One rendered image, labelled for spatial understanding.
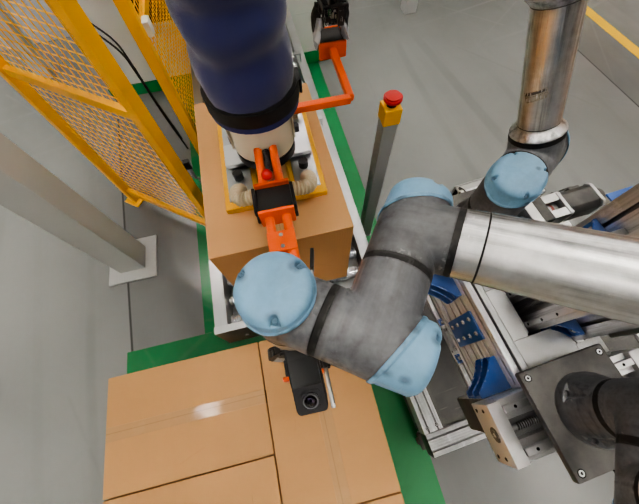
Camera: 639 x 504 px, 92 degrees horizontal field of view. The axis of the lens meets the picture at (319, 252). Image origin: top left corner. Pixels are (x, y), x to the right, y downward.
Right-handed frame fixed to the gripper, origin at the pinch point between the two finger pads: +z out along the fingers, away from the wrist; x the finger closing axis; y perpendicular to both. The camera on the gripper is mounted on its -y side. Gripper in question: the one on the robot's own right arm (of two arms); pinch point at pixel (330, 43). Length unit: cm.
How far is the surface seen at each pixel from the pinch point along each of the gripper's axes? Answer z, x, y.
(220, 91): -18, -32, 39
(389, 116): 23.6, 20.2, 10.7
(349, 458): 67, -21, 119
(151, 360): 121, -119, 59
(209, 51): -27, -31, 39
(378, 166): 52, 20, 10
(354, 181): 121, 26, -34
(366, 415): 67, -11, 107
